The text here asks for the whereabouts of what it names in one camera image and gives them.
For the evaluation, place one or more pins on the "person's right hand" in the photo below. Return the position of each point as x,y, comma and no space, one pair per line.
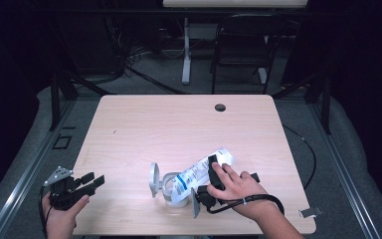
242,192

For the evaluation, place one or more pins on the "black metal stand post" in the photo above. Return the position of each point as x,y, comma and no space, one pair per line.
54,99
326,106

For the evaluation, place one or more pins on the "black folding chair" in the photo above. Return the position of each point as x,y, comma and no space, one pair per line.
245,49

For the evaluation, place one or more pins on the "white refill pouch blue label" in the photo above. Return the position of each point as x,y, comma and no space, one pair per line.
195,174

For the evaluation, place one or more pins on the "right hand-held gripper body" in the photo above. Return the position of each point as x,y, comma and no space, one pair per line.
209,197

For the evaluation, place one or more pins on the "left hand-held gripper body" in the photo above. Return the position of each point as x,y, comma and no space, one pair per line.
63,194

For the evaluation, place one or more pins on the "white desk with white legs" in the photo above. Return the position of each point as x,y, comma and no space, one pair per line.
186,49

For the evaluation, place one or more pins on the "black table grommet hole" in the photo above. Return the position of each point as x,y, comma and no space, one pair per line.
220,107

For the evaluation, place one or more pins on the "person's left hand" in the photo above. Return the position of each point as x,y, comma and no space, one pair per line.
63,219

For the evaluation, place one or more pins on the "aluminium floor rail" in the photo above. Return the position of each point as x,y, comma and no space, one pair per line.
30,169
344,172

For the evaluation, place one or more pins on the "clear jar with grey lid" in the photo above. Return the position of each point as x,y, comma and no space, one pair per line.
167,189

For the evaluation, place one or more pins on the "grey tape strip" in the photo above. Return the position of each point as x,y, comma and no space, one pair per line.
310,211

